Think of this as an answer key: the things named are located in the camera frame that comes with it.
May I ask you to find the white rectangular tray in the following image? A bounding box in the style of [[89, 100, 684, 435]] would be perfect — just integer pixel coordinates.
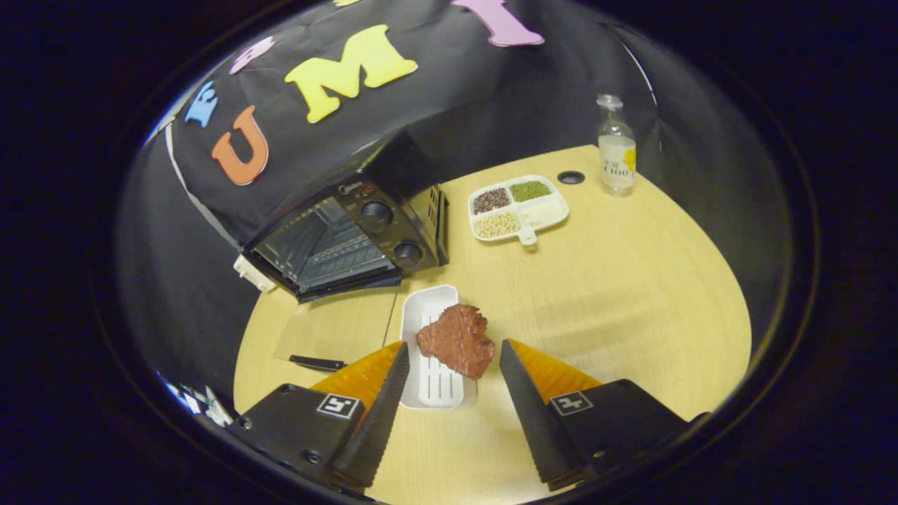
[[400, 284, 478, 410]]

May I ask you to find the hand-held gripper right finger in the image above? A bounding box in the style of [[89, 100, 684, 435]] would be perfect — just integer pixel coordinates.
[[499, 339, 709, 492]]

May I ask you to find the white divided dish with grains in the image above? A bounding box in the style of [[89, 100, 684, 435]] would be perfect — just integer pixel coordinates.
[[468, 175, 569, 246]]

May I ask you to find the brown steak piece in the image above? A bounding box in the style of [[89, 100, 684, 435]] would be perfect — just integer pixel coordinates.
[[416, 304, 495, 380]]

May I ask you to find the white bread toaster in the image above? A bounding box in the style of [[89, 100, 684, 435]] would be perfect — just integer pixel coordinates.
[[233, 254, 278, 292]]

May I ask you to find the clear glass bottle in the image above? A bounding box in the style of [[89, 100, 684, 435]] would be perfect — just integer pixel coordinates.
[[596, 95, 637, 197]]

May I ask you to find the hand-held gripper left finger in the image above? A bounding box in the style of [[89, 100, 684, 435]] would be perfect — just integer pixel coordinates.
[[235, 342, 410, 490]]

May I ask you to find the black toaster oven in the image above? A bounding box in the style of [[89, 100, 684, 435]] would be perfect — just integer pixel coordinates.
[[242, 130, 450, 372]]

